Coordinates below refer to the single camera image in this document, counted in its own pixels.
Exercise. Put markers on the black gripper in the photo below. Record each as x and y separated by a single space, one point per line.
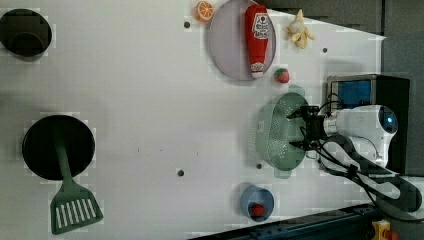
314 126

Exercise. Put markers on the green strainer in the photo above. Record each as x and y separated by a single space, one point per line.
275 132

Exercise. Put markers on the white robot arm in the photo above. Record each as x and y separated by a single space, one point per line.
354 144

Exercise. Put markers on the toaster oven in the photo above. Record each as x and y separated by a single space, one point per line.
373 89

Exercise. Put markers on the plush strawberry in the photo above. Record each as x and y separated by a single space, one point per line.
282 75

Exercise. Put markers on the blue cup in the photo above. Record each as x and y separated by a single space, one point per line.
254 194

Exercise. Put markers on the red toy in cup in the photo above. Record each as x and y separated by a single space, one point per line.
257 210

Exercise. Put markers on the plush banana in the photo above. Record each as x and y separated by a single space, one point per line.
299 33

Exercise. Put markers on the grey round plate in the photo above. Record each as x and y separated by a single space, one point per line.
226 39

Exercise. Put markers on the red plush ketchup bottle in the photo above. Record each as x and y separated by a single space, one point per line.
257 28

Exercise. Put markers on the yellow red button box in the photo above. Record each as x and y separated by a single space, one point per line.
383 231

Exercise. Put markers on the plush orange slice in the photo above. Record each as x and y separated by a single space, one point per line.
204 11

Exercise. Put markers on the black round pan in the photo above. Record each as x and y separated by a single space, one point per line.
51 134

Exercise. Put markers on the green spatula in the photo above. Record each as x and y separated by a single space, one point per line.
73 206

